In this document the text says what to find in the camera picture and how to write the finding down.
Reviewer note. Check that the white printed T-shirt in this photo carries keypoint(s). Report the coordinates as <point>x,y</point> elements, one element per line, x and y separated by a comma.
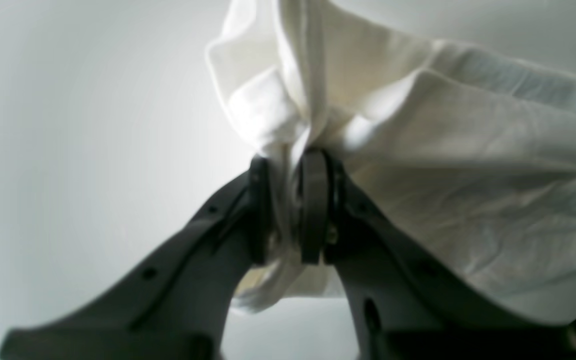
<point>470,153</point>

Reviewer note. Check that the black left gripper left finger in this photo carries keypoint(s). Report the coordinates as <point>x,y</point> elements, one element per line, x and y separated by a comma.
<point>173,305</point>

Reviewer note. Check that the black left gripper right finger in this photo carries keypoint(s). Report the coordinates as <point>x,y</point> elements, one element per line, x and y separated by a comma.
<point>405,304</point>

